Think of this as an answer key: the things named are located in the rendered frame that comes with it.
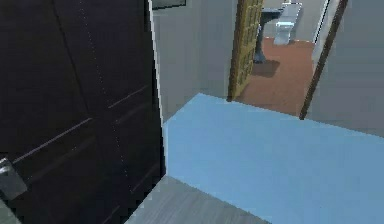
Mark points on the white toilet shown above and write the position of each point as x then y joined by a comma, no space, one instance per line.
286,26

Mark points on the dark framed wall picture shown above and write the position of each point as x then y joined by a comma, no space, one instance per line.
168,3

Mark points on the yellow wooden room door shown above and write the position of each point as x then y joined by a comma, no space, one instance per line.
246,46

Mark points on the blue pedestal sink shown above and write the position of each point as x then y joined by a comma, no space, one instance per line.
265,30

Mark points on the black room door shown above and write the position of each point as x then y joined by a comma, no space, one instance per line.
73,100

